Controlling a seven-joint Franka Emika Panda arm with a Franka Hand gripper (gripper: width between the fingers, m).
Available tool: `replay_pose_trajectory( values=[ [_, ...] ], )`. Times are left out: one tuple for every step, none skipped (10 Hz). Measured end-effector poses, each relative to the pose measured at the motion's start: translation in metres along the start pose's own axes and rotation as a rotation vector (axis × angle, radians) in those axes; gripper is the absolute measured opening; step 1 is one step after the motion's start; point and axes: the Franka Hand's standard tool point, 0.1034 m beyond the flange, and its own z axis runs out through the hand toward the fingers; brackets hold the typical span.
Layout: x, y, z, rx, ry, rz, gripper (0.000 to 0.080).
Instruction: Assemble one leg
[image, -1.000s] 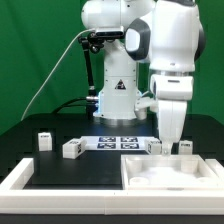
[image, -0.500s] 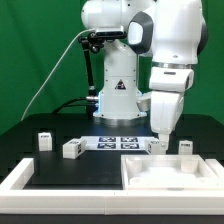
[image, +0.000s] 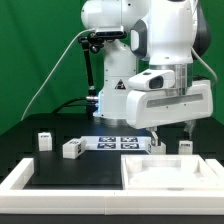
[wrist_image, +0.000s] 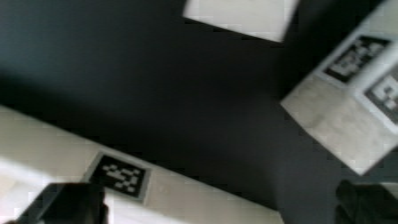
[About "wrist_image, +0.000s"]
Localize white U-shaped fence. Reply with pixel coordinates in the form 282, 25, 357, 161
183, 0, 300, 42

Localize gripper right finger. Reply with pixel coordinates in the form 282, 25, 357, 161
334, 180, 398, 224

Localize white square tabletop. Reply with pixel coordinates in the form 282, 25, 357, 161
0, 106, 284, 224

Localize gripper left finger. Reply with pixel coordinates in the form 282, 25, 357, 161
16, 183, 108, 224

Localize white leg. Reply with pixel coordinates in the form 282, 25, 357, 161
281, 0, 398, 174

